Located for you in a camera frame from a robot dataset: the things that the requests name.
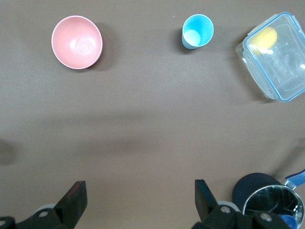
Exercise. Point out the clear plastic container blue seal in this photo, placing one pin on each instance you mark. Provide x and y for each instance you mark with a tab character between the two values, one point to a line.
281	65

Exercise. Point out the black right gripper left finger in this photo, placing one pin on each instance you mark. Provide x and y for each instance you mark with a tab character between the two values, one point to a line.
74	202

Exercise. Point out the brown table cover mat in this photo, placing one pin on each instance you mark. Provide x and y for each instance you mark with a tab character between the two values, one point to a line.
152	107

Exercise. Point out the pink bowl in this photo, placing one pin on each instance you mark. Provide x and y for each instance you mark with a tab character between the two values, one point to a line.
76	42

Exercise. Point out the small blue object in saucepan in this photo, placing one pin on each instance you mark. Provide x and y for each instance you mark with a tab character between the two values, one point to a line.
289	221

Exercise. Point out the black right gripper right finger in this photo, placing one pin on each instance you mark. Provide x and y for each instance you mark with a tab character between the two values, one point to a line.
205	202

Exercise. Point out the blue plastic cup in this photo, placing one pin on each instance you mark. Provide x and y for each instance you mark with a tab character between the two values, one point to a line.
197	29

